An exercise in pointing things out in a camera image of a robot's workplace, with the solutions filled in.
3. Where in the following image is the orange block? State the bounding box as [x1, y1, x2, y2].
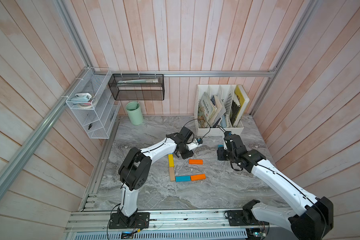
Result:
[191, 174, 206, 181]
[189, 159, 204, 165]

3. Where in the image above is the long yellow block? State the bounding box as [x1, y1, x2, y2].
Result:
[168, 154, 175, 168]

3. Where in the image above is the natural wood block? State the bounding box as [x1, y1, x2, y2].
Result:
[169, 167, 176, 182]

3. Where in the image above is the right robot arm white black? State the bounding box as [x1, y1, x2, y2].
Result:
[217, 131, 334, 240]

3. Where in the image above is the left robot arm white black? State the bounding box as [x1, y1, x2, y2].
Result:
[111, 127, 203, 228]

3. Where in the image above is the illustrated children's book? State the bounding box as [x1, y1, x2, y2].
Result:
[198, 92, 217, 128]

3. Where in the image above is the white file organizer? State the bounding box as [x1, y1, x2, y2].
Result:
[194, 85, 244, 137]

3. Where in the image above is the yellow cover book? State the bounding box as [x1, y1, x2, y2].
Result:
[231, 85, 250, 127]

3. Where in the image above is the green plastic cup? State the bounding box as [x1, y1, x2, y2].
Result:
[126, 102, 144, 126]

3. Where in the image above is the paper in mesh basket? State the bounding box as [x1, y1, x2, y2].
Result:
[118, 78, 159, 84]

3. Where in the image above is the tape dispenser on shelf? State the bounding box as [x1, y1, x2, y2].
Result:
[70, 93, 94, 108]

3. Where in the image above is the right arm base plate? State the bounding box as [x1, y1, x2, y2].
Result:
[225, 210, 269, 227]

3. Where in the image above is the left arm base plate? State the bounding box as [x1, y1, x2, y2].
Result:
[108, 212, 150, 230]

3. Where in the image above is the black mesh wall basket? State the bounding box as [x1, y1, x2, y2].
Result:
[108, 73, 165, 101]

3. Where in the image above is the white wire wall shelf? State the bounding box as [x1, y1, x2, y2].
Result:
[66, 68, 121, 139]

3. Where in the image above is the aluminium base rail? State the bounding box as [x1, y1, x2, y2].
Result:
[64, 203, 296, 234]

